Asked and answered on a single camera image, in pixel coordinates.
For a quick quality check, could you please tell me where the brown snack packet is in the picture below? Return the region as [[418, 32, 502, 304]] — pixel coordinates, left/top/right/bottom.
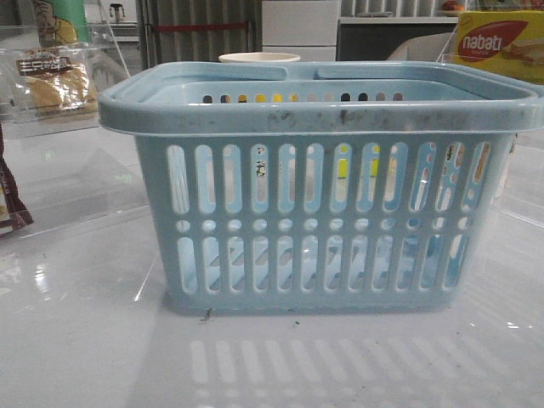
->
[[1, 132, 34, 237]]

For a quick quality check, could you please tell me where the bread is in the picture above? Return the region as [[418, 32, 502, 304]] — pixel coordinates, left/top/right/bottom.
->
[[1, 46, 123, 139]]

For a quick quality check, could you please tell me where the clear acrylic stand right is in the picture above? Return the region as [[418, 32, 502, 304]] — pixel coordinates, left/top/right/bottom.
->
[[433, 31, 544, 226]]

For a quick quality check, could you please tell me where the white paper cup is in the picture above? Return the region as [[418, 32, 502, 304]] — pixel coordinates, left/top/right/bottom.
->
[[218, 52, 301, 63]]

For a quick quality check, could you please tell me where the green yellow cartoon can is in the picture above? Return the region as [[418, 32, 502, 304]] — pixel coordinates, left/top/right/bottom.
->
[[31, 0, 90, 47]]

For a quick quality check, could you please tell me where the white drawer cabinet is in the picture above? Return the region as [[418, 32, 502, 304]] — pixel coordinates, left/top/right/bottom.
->
[[261, 1, 341, 61]]

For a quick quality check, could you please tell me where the yellow nabati wafer box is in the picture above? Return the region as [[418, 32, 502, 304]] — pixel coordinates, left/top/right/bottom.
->
[[446, 10, 543, 85]]

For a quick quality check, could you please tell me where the clear acrylic display shelf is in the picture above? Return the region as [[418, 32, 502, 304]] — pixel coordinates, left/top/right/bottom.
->
[[1, 22, 146, 242]]

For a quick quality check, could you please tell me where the light blue plastic basket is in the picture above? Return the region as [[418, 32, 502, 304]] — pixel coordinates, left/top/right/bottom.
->
[[98, 61, 543, 314]]

